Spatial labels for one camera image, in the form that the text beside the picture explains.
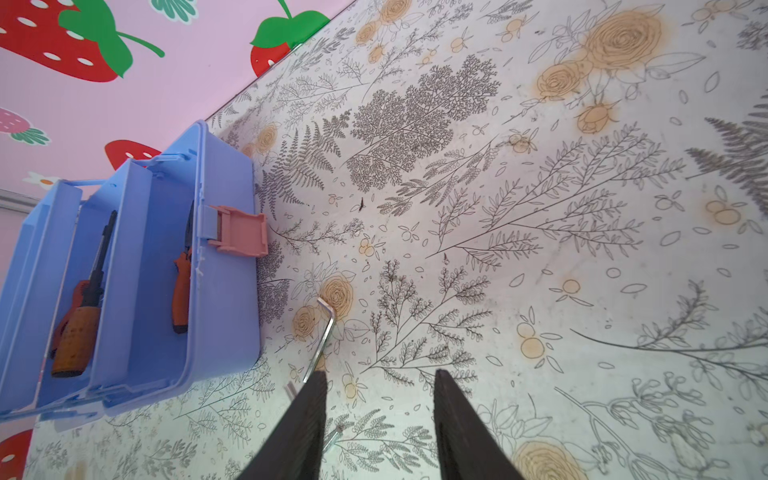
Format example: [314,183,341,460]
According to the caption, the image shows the orange handled small tool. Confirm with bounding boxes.
[49,280,90,359]

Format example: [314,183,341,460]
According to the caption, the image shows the wooden handled screwdriver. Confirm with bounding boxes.
[51,210,118,378]

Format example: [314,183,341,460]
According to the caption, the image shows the white tool box pink handle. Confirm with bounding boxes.
[1,121,261,429]

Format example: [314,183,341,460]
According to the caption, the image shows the orange needle nose pliers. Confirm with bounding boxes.
[171,205,194,334]

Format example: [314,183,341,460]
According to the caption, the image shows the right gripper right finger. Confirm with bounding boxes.
[434,369,523,480]

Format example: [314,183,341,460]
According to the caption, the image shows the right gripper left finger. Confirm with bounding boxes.
[238,371,327,480]

